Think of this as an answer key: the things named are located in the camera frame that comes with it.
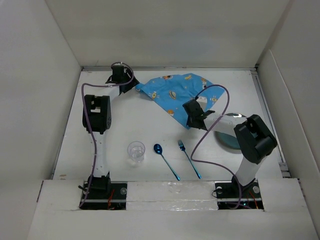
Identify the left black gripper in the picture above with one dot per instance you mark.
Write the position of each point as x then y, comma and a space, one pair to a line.
130, 86

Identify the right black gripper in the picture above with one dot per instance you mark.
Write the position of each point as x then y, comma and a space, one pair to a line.
189, 123

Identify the blue space-print cloth placemat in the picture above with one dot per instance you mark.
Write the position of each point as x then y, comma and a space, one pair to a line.
170, 92

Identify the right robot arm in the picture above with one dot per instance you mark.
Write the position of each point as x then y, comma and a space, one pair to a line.
254, 138

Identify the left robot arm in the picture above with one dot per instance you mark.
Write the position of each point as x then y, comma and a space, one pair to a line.
96, 115

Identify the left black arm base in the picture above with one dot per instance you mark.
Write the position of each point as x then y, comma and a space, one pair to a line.
103, 194

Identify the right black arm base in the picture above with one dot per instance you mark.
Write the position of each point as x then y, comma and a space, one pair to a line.
227, 195

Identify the blue metal fork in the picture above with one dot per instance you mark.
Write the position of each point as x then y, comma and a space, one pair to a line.
183, 149

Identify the blue metal spoon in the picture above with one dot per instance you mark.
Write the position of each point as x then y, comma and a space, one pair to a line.
158, 150

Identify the teal ceramic plate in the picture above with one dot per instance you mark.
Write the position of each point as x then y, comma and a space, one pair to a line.
227, 140

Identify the clear plastic cup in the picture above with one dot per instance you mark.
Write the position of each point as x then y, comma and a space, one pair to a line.
136, 151

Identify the white foam front barrier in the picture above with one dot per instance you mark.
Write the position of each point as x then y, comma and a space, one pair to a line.
171, 196

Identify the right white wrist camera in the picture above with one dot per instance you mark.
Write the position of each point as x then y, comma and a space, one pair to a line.
202, 101

